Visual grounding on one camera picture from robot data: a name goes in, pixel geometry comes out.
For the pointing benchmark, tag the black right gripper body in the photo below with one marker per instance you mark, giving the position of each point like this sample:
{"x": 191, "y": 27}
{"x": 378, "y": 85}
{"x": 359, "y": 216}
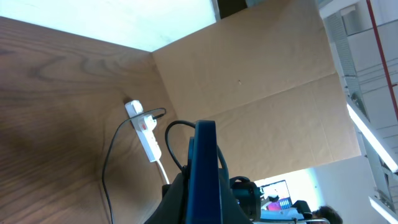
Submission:
{"x": 236, "y": 200}

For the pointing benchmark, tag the blue Samsung Galaxy smartphone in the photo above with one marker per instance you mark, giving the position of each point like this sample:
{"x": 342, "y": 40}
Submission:
{"x": 203, "y": 174}

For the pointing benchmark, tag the white USB charger plug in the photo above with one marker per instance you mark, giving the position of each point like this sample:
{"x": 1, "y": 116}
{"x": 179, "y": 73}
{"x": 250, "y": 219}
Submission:
{"x": 147, "y": 122}

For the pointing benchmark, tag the computer monitor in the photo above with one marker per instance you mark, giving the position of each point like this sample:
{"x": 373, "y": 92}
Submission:
{"x": 275, "y": 196}

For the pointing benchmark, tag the person's head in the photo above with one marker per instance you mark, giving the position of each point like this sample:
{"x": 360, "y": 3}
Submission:
{"x": 329, "y": 214}

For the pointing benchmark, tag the white power strip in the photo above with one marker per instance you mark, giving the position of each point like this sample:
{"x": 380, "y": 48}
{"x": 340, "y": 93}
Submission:
{"x": 147, "y": 140}

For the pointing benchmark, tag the brown cardboard panel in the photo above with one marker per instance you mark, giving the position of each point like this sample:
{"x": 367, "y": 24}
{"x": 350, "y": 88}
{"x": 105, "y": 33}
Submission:
{"x": 266, "y": 77}

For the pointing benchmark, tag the ceiling light strip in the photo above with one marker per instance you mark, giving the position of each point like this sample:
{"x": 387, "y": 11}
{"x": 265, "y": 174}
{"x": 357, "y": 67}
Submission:
{"x": 373, "y": 137}

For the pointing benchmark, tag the red pipe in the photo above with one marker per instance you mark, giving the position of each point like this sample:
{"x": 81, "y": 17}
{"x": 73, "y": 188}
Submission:
{"x": 382, "y": 56}

